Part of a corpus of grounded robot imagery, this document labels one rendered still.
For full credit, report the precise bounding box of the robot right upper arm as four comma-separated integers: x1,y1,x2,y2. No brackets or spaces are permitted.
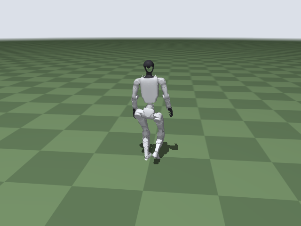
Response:
157,78,169,99

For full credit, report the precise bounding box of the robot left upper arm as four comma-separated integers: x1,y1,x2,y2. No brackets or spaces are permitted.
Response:
132,78,141,100

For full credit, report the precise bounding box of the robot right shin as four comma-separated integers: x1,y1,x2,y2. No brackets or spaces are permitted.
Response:
155,132,165,154

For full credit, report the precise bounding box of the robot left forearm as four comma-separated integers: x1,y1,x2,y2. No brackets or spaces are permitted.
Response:
131,99,138,110

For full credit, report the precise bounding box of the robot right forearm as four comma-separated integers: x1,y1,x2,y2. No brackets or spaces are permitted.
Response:
165,94,171,110

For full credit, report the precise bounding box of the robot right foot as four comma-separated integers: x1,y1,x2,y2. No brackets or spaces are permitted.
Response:
152,152,160,159

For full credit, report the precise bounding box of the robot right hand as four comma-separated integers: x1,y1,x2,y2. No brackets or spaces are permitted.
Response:
168,108,173,117

